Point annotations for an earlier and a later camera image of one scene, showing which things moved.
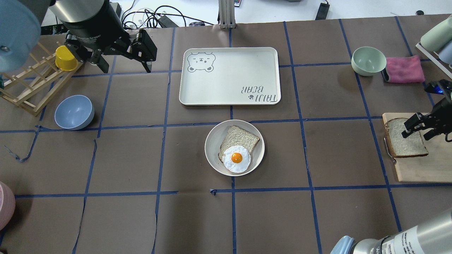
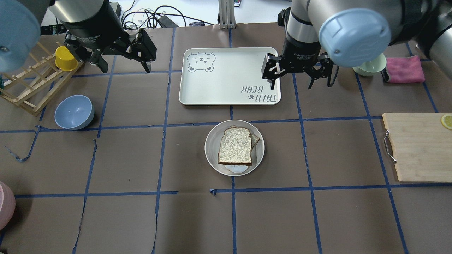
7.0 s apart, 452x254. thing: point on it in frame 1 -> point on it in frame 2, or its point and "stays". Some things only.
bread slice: (412, 145) -> (235, 147)
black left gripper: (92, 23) stays
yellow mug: (65, 61) stays
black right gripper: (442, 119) -> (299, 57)
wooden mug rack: (31, 87) stays
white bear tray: (230, 76) stays
